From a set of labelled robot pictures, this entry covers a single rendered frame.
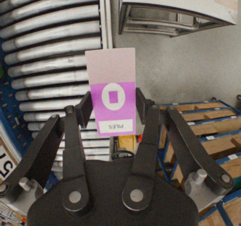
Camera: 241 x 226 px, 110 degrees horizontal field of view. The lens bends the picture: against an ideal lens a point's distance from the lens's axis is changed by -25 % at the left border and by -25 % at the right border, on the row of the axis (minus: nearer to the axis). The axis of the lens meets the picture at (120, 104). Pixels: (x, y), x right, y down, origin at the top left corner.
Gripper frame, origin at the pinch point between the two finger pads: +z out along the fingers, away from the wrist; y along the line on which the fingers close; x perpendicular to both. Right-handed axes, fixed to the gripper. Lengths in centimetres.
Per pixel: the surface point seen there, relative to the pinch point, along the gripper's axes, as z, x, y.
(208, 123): 53, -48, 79
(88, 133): 32.6, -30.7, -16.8
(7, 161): 13, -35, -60
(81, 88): 31.8, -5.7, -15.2
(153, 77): 107, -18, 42
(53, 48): 31.6, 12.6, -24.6
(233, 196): -6, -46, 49
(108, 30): 32.2, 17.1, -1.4
